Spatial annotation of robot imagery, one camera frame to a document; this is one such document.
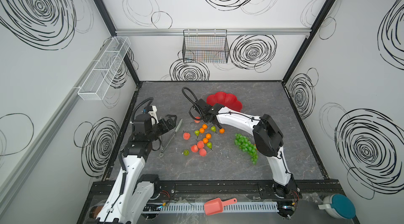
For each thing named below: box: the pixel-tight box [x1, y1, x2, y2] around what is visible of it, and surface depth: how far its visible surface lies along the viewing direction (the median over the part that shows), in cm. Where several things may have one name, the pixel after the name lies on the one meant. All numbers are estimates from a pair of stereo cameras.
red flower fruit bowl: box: [206, 91, 244, 112], surface depth 109 cm
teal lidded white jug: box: [318, 193, 357, 219], surface depth 66 cm
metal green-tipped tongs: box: [158, 118, 184, 158], surface depth 91 cm
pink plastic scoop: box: [204, 197, 238, 216], surface depth 71 cm
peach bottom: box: [198, 148, 207, 157], surface depth 86 cm
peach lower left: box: [190, 144, 199, 153], surface depth 86 cm
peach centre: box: [196, 140, 205, 149], surface depth 88 cm
